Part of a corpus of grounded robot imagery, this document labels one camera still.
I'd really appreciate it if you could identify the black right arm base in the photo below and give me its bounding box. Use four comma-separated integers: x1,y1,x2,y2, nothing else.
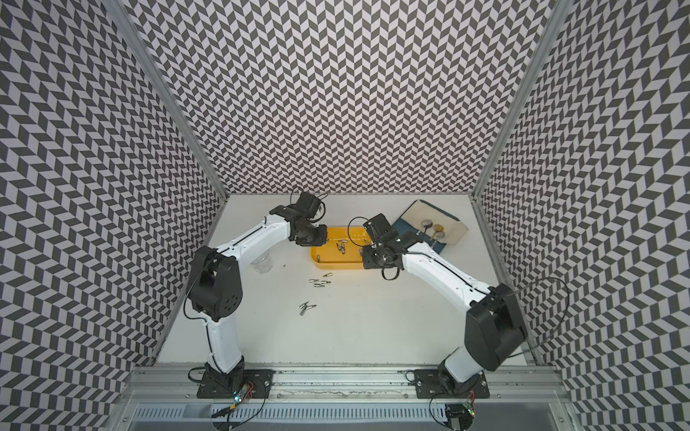
405,366,490,400

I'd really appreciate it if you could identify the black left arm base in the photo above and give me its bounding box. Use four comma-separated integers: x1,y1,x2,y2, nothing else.
197,360,275,400

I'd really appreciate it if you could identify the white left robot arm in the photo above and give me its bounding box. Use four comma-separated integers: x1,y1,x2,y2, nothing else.
186,192,327,375

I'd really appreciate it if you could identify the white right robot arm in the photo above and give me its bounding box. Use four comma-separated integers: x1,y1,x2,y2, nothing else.
362,214,528,384

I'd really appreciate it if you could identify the yellow plastic storage box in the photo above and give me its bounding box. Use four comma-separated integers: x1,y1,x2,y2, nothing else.
310,226,372,271

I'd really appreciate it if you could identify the clear drinking glass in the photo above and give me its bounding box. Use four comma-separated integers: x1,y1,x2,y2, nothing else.
251,251,273,274

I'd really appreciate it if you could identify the beige cloth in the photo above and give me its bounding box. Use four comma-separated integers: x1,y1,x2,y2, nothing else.
400,199,470,247

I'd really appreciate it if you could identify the white handled silver spoon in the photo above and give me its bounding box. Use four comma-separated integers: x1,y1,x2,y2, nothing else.
418,219,433,235

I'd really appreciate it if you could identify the aluminium front rail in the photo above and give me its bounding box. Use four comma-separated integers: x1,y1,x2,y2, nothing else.
116,364,571,404

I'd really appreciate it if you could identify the aluminium corner post left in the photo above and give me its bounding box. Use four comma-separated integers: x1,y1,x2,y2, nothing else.
102,0,228,201

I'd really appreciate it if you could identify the aluminium corner post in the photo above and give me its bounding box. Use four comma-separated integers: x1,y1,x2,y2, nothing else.
102,0,228,201
472,0,574,199

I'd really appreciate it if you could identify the aluminium corner post right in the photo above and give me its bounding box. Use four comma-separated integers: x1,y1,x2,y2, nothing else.
472,0,574,199

